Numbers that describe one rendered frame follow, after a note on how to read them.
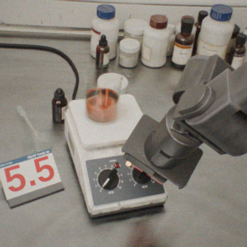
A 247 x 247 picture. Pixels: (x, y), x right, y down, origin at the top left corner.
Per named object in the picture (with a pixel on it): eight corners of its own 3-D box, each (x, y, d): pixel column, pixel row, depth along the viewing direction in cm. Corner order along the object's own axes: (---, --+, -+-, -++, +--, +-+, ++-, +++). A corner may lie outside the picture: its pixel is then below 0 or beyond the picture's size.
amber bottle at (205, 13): (187, 46, 117) (193, 12, 112) (192, 41, 120) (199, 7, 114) (200, 50, 116) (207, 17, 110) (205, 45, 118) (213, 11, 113)
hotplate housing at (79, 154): (167, 206, 77) (174, 171, 72) (89, 221, 73) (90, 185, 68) (127, 121, 93) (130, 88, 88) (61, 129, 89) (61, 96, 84)
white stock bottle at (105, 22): (117, 48, 114) (121, 3, 107) (116, 62, 109) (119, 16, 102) (91, 45, 114) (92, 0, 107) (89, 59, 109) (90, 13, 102)
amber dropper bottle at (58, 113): (50, 122, 91) (50, 92, 86) (52, 112, 93) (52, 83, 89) (66, 122, 91) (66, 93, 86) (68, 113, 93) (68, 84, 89)
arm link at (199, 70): (199, 105, 48) (257, 149, 51) (234, 20, 53) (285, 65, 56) (136, 125, 58) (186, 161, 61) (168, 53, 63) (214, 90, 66)
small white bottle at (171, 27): (167, 49, 115) (172, 21, 111) (175, 54, 114) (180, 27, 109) (158, 52, 114) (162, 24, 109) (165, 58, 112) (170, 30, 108)
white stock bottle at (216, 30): (199, 49, 117) (210, -2, 108) (228, 57, 115) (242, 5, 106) (190, 63, 111) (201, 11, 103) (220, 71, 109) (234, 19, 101)
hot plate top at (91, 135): (154, 139, 77) (154, 135, 76) (82, 149, 74) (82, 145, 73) (132, 96, 86) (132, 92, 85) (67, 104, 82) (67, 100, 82)
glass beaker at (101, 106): (87, 102, 83) (89, 60, 77) (123, 108, 82) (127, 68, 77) (76, 127, 77) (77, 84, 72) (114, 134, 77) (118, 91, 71)
